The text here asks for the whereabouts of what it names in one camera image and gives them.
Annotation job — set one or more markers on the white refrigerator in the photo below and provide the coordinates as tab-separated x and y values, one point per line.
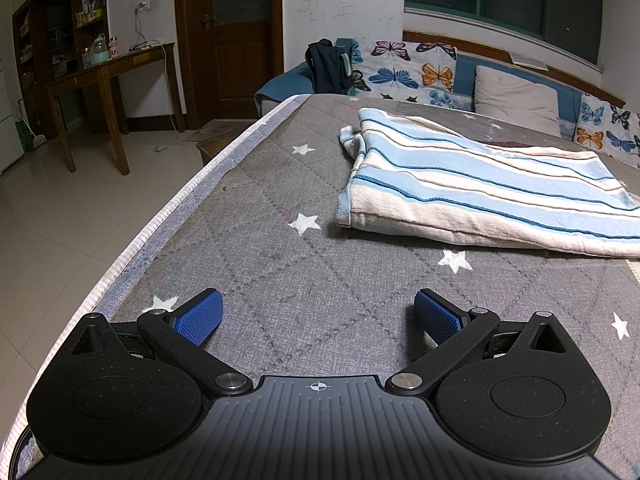
7	120

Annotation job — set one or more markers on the low wooden stool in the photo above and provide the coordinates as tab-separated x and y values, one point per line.
220	137

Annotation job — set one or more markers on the wall socket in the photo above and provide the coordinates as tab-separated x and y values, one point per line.
142	6

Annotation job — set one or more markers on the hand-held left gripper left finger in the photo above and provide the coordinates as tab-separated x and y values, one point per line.
200	320

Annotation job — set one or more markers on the butterfly print cover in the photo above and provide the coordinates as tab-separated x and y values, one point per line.
400	72
607	127

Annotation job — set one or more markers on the blue sofa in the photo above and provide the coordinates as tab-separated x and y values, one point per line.
285	85

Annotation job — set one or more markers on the flat book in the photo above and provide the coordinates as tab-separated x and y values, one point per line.
530	61

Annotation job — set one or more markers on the dark blue backpack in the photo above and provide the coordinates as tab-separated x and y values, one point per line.
327	67

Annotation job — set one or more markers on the wooden shelf cabinet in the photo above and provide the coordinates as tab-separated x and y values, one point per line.
55	35

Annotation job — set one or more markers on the brown wooden door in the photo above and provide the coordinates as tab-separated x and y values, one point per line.
235	50

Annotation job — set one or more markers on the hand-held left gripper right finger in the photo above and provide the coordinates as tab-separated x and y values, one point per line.
435	315

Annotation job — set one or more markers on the blue white striped garment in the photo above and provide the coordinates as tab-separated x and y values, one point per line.
475	185

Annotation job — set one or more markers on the grey star-print mattress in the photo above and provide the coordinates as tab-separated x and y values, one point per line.
280	260

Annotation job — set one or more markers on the wooden desk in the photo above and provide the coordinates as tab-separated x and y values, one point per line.
107	72

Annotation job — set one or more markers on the grey pillow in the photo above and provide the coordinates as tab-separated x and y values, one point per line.
515	100

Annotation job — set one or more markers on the light blue jar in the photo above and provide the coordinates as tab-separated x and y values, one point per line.
101	50

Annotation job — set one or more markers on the maroon cloth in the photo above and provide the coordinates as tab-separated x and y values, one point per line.
507	145

